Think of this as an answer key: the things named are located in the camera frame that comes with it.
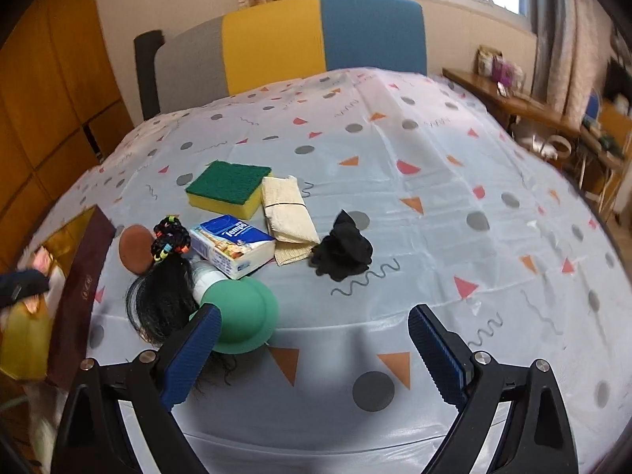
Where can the yellow bag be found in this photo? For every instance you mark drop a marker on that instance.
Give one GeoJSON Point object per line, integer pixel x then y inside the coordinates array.
{"type": "Point", "coordinates": [24, 340]}

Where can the green and yellow sponge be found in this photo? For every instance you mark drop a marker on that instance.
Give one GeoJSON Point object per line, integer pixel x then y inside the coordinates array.
{"type": "Point", "coordinates": [224, 180]}

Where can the wooden side table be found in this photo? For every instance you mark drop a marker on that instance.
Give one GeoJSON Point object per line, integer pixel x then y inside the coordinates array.
{"type": "Point", "coordinates": [518, 103]}

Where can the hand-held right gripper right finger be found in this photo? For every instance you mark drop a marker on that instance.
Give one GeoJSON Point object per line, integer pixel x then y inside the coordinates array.
{"type": "Point", "coordinates": [434, 345]}

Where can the pale patterned curtain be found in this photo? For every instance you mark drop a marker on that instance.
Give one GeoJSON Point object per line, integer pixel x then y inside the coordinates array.
{"type": "Point", "coordinates": [568, 44]}

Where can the black sock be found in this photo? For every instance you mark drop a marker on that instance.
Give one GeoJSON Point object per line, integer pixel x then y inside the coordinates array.
{"type": "Point", "coordinates": [343, 249]}

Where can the white tape roll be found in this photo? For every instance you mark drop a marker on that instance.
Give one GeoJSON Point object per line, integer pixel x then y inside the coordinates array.
{"type": "Point", "coordinates": [560, 145]}

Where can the black hair wig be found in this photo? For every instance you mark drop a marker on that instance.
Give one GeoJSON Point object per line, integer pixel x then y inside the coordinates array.
{"type": "Point", "coordinates": [158, 296]}

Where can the beige folded cloth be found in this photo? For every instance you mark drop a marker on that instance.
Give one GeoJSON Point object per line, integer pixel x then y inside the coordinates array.
{"type": "Point", "coordinates": [286, 217]}

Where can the wooden wardrobe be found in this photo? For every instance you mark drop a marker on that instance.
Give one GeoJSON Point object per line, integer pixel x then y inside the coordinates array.
{"type": "Point", "coordinates": [49, 108]}

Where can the patterned grey tablecloth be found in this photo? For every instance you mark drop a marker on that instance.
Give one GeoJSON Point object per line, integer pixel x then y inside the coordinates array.
{"type": "Point", "coordinates": [395, 256]}

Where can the blue and white tissue packet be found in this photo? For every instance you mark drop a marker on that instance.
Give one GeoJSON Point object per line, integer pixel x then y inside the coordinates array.
{"type": "Point", "coordinates": [232, 249]}

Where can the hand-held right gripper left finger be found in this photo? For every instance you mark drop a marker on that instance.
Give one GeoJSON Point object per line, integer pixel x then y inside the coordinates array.
{"type": "Point", "coordinates": [192, 350]}

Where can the dark brown gift box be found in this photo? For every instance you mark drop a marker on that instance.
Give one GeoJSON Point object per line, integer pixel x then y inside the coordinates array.
{"type": "Point", "coordinates": [81, 281]}

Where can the brown round puff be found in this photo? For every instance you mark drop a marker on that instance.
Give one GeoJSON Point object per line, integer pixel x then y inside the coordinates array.
{"type": "Point", "coordinates": [136, 252]}

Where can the purple box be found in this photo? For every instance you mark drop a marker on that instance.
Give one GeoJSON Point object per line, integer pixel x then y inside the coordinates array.
{"type": "Point", "coordinates": [503, 71]}

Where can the white plastic bottle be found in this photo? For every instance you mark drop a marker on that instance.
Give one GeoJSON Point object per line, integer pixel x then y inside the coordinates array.
{"type": "Point", "coordinates": [207, 281]}

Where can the grey yellow blue headboard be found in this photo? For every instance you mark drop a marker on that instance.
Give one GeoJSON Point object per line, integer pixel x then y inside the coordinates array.
{"type": "Point", "coordinates": [271, 44]}

